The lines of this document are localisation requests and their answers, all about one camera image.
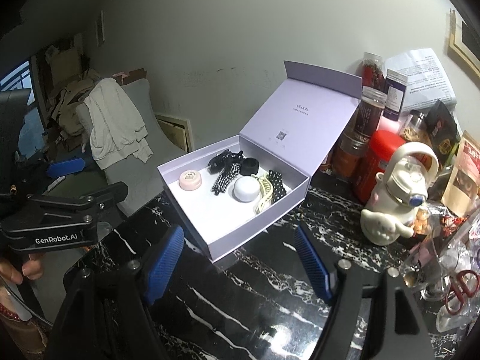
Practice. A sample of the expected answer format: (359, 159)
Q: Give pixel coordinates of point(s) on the black bow hair clip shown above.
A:
(224, 161)

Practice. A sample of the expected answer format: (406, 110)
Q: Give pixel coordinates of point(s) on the grey upholstered chair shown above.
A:
(143, 179)

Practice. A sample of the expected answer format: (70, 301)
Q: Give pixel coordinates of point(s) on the dark tea jar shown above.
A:
(370, 109)

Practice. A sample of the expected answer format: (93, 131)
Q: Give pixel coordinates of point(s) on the black white gingham scrunchie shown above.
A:
(227, 175)

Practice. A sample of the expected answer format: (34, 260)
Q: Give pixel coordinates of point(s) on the white round cosmetic jar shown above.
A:
(246, 189)

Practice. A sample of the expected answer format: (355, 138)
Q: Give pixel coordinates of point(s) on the kraft paper food pouch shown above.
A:
(463, 184)

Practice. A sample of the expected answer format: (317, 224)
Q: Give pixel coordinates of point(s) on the black snack pouch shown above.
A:
(442, 131)

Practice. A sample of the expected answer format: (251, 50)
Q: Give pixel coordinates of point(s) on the purple label jar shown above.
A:
(395, 89)

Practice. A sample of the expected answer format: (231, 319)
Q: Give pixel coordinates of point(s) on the black small hair clip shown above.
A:
(249, 167)

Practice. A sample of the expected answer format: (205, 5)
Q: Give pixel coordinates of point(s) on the gold picture frame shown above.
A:
(463, 47)

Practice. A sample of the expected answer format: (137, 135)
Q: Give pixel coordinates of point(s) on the red dried-fruit jar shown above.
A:
(371, 71)

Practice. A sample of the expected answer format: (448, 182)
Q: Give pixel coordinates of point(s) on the framed board against wall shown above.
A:
(178, 131)

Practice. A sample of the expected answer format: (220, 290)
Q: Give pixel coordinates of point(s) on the window with railing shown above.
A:
(18, 86)

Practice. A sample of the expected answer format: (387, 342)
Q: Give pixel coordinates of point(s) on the person left hand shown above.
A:
(32, 269)

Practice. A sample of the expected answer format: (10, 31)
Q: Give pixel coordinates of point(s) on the white garment on chair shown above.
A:
(118, 128)

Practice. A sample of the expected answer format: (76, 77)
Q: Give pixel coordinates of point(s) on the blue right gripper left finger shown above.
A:
(160, 262)

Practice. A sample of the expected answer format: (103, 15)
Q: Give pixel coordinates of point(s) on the cream hair claw clip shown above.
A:
(266, 191)

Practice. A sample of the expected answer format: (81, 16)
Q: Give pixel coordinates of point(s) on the orange contents jar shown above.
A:
(350, 149)

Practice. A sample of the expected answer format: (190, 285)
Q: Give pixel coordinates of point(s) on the red handled scissors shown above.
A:
(463, 285)

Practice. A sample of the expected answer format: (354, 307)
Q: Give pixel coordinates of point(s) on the white cartoon water bottle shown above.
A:
(398, 193)

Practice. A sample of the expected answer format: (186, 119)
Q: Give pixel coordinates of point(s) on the red tin canister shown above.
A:
(380, 149)

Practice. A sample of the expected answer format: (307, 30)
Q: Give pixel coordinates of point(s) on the lavender open gift box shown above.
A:
(291, 133)

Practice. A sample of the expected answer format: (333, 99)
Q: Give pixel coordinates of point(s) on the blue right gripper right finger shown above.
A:
(317, 272)

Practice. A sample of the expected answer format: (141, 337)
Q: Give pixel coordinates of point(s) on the white printed paper sheet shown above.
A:
(428, 81)

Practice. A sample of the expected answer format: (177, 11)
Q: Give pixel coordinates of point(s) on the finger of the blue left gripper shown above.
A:
(103, 199)
(67, 167)

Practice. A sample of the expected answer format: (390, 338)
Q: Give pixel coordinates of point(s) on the clear glass cup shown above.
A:
(429, 267)

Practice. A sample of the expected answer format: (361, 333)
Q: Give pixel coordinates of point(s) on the pink round cosmetic jar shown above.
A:
(190, 180)

